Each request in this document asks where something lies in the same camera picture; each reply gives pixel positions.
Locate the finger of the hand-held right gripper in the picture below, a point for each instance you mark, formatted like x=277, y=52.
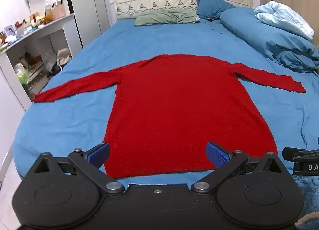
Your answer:
x=299, y=152

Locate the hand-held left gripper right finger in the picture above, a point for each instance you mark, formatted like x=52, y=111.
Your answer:
x=217, y=155

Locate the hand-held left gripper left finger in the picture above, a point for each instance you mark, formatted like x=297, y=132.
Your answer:
x=99, y=154

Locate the red knit sweater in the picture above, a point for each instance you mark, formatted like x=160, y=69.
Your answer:
x=174, y=108

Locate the blue fluffy rug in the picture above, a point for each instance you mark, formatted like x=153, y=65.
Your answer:
x=309, y=190

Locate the cream cloth bag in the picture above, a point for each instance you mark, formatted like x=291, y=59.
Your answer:
x=63, y=56

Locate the blue bed sheet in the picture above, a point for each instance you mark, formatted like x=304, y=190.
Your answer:
x=149, y=38

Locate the blue duvet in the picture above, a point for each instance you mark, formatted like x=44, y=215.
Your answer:
x=261, y=30

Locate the white shelf unit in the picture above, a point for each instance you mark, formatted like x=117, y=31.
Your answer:
x=57, y=24

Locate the light blue blanket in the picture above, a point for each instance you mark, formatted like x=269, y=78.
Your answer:
x=281, y=17

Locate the grey and white wardrobe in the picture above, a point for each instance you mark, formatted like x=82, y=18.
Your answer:
x=87, y=8

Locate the woven basket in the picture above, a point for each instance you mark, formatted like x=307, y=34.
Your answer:
x=58, y=12

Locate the green pillow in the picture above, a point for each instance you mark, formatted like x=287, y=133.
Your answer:
x=164, y=17

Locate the dark blue pillow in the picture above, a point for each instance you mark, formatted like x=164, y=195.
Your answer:
x=209, y=5

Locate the clear pump bottle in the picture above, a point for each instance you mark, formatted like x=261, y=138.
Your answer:
x=48, y=9

